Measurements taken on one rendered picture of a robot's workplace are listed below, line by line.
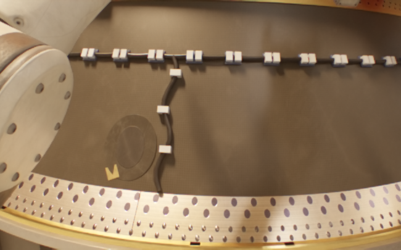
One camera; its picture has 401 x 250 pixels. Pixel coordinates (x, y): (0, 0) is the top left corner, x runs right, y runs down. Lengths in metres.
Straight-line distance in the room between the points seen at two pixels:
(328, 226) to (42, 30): 0.57
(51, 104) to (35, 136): 0.02
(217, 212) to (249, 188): 0.08
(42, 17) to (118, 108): 0.47
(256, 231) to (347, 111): 0.33
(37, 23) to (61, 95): 0.06
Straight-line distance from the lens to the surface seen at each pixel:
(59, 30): 0.23
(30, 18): 0.22
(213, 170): 0.61
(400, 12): 1.07
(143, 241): 0.59
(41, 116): 0.17
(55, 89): 0.17
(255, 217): 0.61
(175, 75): 0.65
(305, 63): 0.71
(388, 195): 0.76
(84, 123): 0.71
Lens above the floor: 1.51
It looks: 15 degrees down
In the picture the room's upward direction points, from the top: 1 degrees clockwise
